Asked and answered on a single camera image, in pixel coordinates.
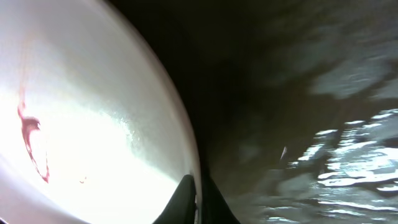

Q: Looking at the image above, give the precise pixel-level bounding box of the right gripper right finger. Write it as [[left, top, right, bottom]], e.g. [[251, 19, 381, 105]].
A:
[[201, 170, 240, 224]]

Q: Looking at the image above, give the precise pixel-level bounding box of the pinkish white plate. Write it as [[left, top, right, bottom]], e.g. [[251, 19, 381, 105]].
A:
[[1, 0, 200, 224]]

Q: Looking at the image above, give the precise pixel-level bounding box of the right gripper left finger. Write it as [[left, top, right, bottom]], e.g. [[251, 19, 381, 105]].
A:
[[154, 175, 196, 224]]

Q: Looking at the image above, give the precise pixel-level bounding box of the large brown serving tray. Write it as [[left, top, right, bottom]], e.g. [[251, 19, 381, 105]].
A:
[[111, 0, 397, 223]]

